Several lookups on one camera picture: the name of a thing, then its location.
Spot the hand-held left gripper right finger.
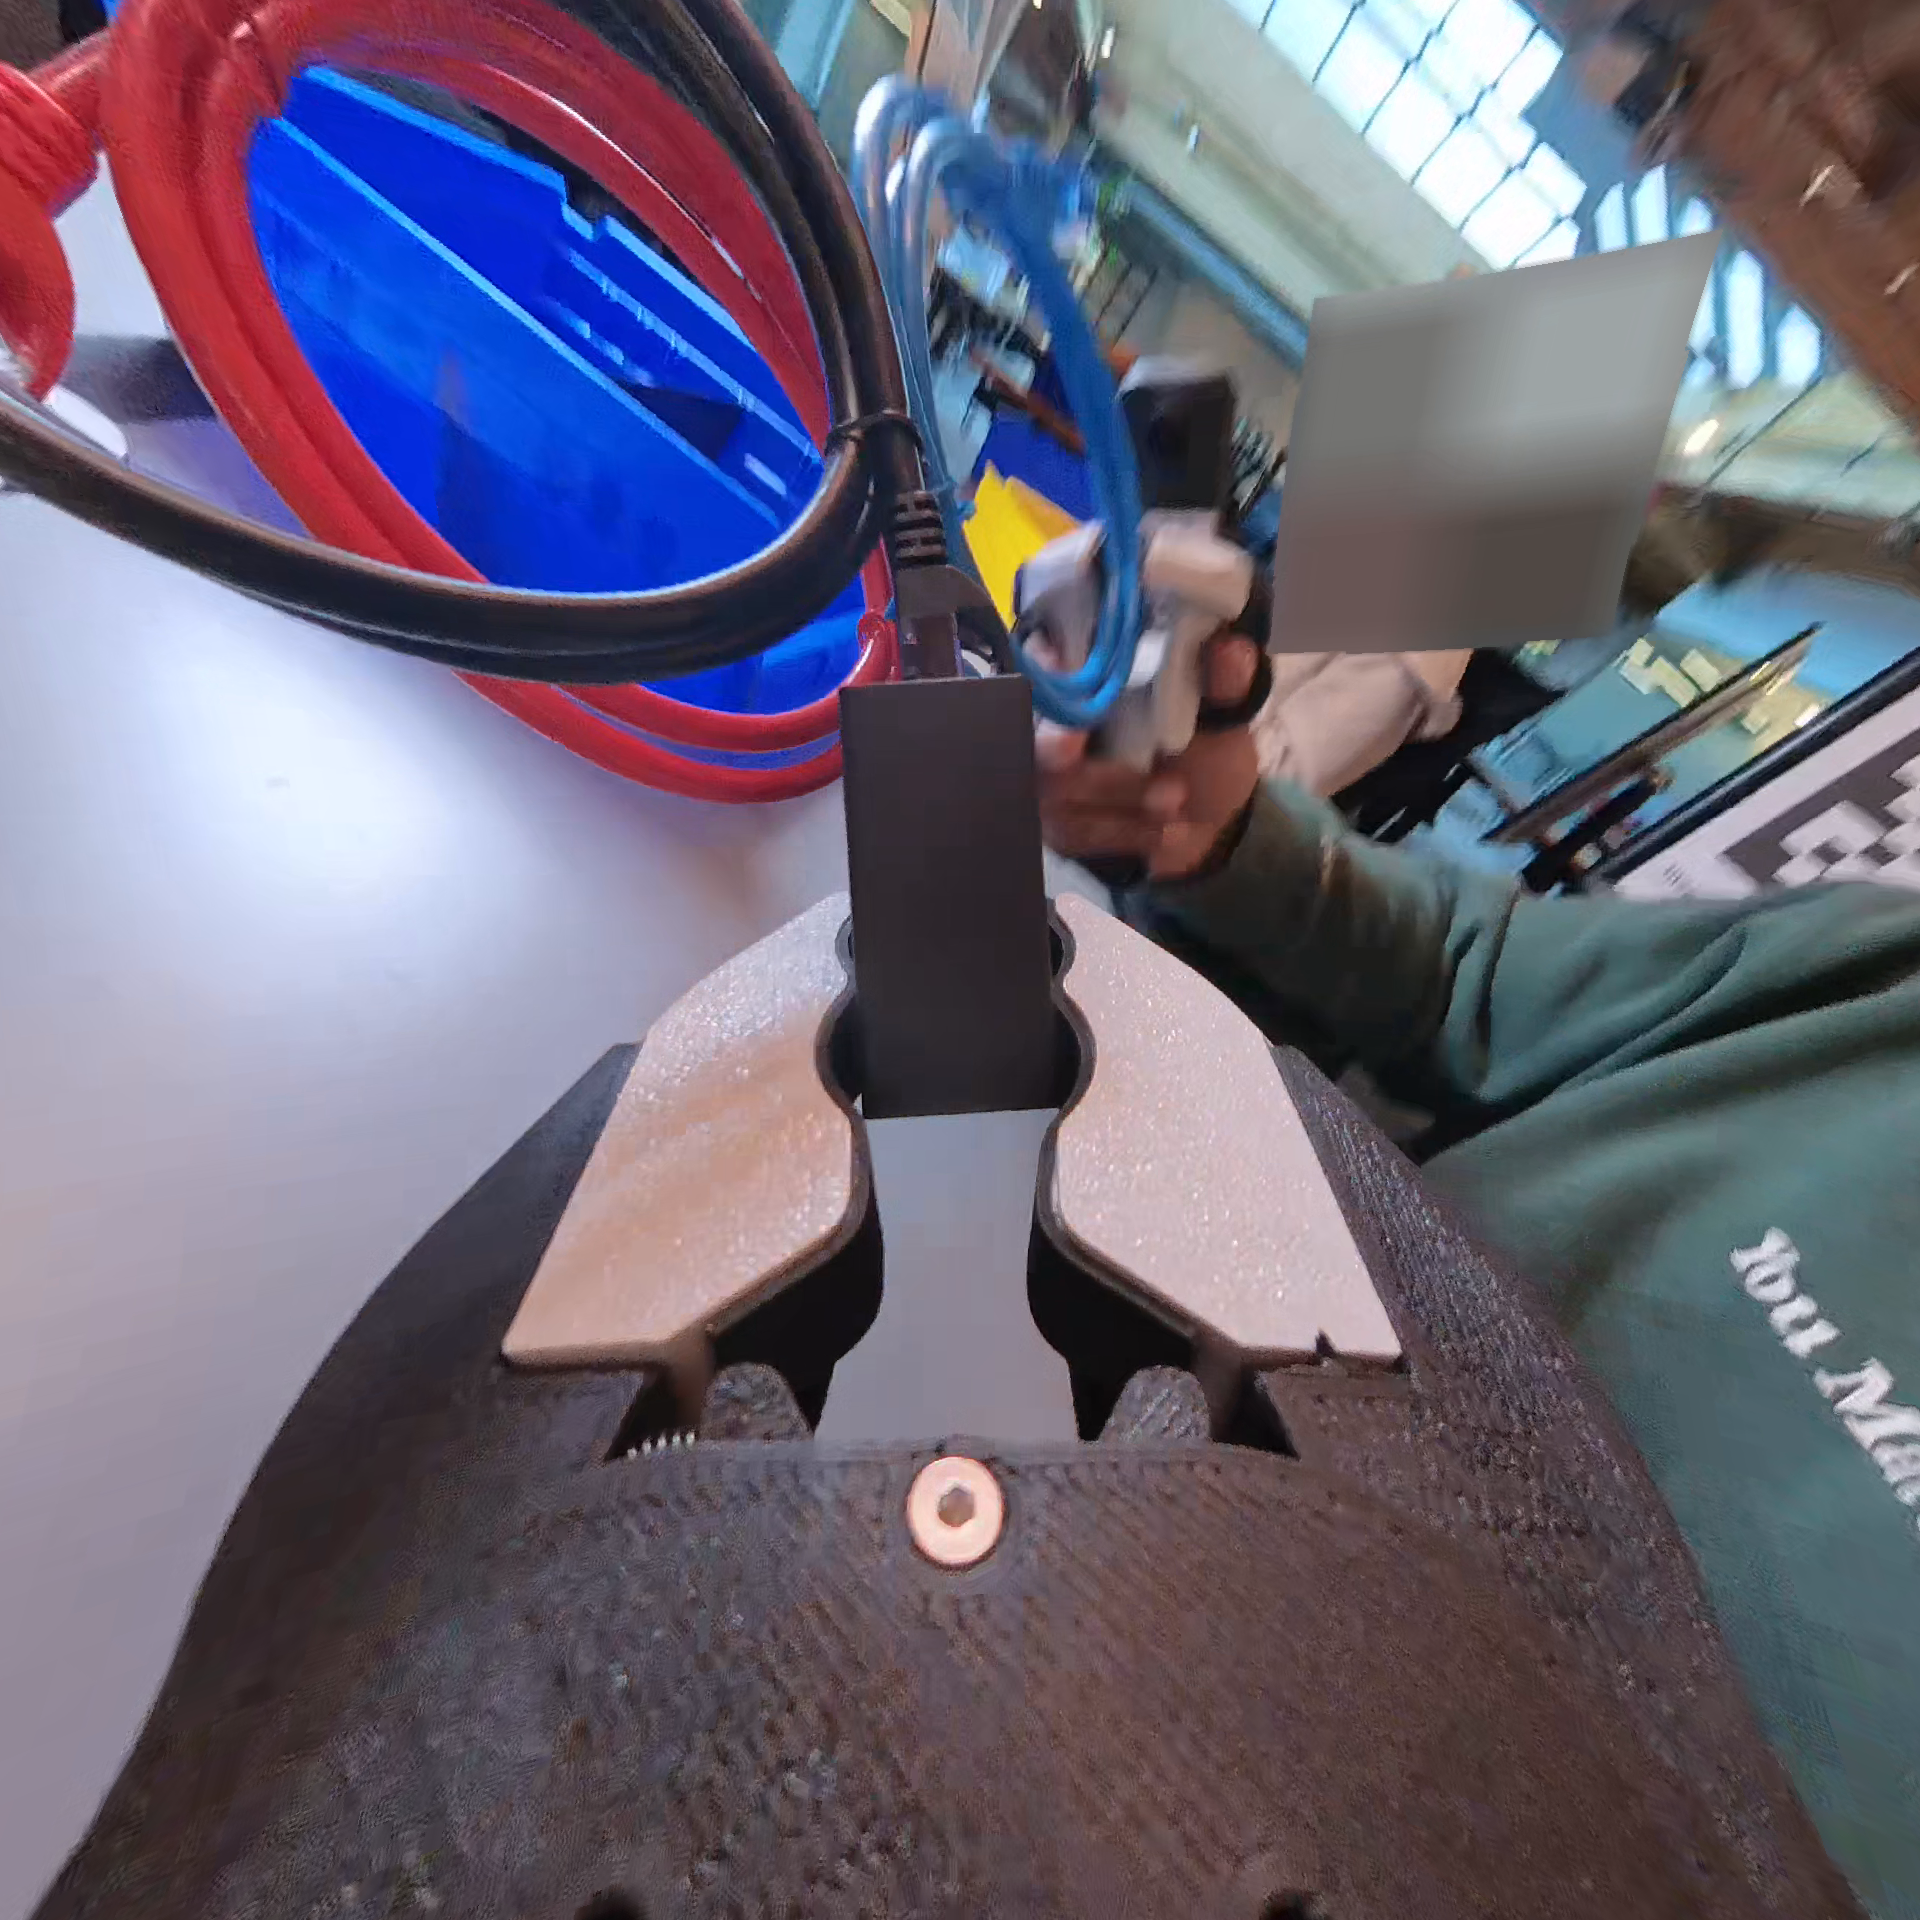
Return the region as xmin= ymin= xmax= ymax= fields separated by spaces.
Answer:
xmin=1036 ymin=896 xmax=1405 ymax=1373

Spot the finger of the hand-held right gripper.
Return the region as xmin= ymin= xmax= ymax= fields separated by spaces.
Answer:
xmin=1136 ymin=515 xmax=1254 ymax=623
xmin=1016 ymin=525 xmax=1125 ymax=677

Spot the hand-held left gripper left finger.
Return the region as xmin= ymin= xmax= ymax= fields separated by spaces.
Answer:
xmin=502 ymin=896 xmax=875 ymax=1373

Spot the blue ethernet cable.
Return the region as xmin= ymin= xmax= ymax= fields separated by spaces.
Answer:
xmin=852 ymin=75 xmax=1150 ymax=729

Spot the black ethernet port adapter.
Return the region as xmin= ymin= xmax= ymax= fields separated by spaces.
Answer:
xmin=839 ymin=673 xmax=1086 ymax=1125

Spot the black ethernet cable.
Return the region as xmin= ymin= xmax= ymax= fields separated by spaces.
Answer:
xmin=0 ymin=0 xmax=999 ymax=682

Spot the person's right forearm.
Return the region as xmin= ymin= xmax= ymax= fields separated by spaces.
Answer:
xmin=1160 ymin=778 xmax=1532 ymax=1113

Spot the person's right hand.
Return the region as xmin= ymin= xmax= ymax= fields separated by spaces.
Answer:
xmin=1036 ymin=630 xmax=1277 ymax=887

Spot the yellow plastic bin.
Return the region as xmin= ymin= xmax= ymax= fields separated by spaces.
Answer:
xmin=959 ymin=464 xmax=1086 ymax=606

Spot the person's green sweatshirt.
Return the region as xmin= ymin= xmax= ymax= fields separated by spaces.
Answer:
xmin=1409 ymin=878 xmax=1920 ymax=1920

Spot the black framed panel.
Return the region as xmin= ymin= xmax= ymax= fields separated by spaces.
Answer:
xmin=1476 ymin=621 xmax=1824 ymax=887

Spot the large blue plastic bin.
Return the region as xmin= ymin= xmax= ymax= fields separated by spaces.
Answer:
xmin=246 ymin=65 xmax=886 ymax=712

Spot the framed checkered tag sign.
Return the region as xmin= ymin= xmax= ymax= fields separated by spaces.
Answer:
xmin=1612 ymin=643 xmax=1920 ymax=903

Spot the red ethernet cable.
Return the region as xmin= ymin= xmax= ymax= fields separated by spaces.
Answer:
xmin=0 ymin=0 xmax=903 ymax=805

